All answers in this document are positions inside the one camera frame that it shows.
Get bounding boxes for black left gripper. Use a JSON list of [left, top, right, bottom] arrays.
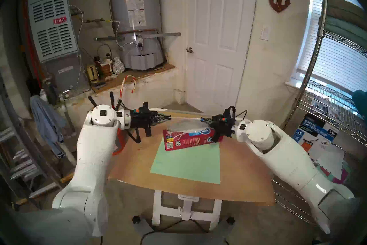
[[130, 108, 172, 130]]

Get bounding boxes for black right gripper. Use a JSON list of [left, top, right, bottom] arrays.
[[200, 115, 236, 143]]

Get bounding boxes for clear ziplock bag blue slider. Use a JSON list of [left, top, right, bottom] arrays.
[[166, 117, 213, 133]]

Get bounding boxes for red freezer bag box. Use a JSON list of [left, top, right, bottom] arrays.
[[163, 128, 224, 151]]

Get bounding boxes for orange plastic bucket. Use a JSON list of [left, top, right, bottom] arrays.
[[114, 130, 125, 156]]

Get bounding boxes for striped candy cane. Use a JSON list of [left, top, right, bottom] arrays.
[[120, 74, 137, 101]]

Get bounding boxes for light green paper sheet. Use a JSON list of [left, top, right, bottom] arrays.
[[150, 140, 221, 184]]

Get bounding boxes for foil wrapped object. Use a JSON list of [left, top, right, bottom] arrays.
[[112, 57, 125, 74]]

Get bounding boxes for yellow metal can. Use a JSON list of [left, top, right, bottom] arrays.
[[85, 64, 99, 83]]

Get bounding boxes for utility pump cardboard box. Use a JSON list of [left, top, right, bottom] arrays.
[[293, 114, 340, 160]]

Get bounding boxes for white panel door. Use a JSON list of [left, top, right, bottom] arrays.
[[186, 0, 258, 116]]

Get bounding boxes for blue cloth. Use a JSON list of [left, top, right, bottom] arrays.
[[30, 95, 68, 159]]

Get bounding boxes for white jagged paper sheet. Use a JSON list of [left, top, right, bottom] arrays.
[[315, 144, 349, 176]]

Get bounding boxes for grey Bryant furnace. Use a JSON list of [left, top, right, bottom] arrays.
[[27, 0, 91, 93]]

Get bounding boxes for pink paper piece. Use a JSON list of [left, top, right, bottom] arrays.
[[321, 164, 352, 187]]

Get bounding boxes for white window blinds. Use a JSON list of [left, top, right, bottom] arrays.
[[297, 0, 367, 93]]

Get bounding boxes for aluminium ladder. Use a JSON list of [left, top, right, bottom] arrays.
[[0, 75, 60, 207]]

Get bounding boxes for teal fabric item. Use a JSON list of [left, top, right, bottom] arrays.
[[352, 89, 367, 121]]

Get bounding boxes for green cushion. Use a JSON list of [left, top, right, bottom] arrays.
[[318, 0, 367, 47]]

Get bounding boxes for black left wrist camera bracket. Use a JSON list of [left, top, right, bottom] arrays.
[[142, 101, 152, 137]]

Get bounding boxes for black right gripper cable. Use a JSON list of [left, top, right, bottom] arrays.
[[228, 106, 247, 121]]

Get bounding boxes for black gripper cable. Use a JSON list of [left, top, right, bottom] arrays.
[[126, 130, 141, 144], [228, 106, 247, 121]]

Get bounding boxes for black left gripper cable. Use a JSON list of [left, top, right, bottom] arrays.
[[126, 130, 141, 144]]

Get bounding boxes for wicker basket with handle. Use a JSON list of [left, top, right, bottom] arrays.
[[96, 44, 114, 76]]

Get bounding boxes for white folding table frame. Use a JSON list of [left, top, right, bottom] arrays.
[[152, 190, 222, 230]]

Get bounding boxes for chrome wire shelf rack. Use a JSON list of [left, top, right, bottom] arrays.
[[277, 0, 367, 219]]

